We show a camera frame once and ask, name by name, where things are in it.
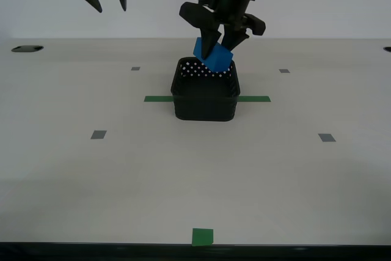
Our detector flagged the short green tape square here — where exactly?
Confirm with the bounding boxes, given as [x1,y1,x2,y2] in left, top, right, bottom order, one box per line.
[191,228,214,247]

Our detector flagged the black lattice plastic basket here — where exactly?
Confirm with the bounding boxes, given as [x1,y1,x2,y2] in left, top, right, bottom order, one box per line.
[170,56,241,122]

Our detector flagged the long green tape strip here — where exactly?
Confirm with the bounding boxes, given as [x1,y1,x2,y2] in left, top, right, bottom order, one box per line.
[144,95,272,103]

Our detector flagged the blue block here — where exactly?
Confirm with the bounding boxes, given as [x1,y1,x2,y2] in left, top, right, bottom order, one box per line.
[192,37,235,74]

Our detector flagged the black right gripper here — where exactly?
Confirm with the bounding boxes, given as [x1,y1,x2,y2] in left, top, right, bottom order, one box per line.
[178,0,266,61]

